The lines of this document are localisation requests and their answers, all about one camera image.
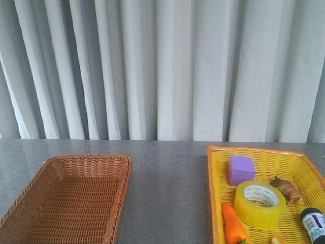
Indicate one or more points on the brown toy animal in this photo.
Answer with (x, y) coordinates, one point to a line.
(288, 190)

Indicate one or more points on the yellow tape roll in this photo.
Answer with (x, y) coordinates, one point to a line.
(259, 204)

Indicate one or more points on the white pleated curtain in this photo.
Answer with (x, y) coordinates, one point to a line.
(235, 71)

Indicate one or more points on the orange toy carrot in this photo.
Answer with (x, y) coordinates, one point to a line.
(234, 230)

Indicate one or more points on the yellow plastic basket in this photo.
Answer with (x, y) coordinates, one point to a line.
(292, 166)

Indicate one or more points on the brown wicker basket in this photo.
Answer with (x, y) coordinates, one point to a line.
(71, 199)

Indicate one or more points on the toy bread piece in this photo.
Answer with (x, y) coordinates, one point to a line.
(278, 239)

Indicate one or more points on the purple foam cube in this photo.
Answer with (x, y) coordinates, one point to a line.
(240, 169)

